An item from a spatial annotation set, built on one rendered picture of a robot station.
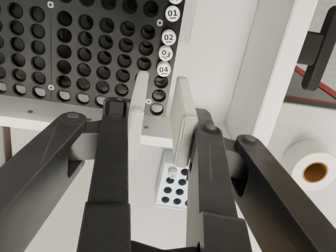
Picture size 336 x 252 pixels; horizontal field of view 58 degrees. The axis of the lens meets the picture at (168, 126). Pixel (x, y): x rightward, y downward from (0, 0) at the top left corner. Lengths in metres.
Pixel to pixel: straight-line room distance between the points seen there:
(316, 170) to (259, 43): 0.28
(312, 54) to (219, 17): 0.10
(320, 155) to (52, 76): 0.38
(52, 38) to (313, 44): 0.23
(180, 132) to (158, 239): 0.46
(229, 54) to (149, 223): 0.34
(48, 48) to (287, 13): 0.20
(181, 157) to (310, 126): 0.37
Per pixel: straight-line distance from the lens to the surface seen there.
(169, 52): 0.27
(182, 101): 0.17
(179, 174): 0.46
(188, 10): 0.33
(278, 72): 0.27
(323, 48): 0.30
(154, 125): 0.34
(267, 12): 0.32
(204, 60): 0.35
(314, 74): 0.31
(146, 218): 0.57
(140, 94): 0.17
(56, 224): 0.61
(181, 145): 0.15
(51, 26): 0.29
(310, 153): 0.49
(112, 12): 0.28
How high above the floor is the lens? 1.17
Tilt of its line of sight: 64 degrees down
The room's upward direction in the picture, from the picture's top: 178 degrees clockwise
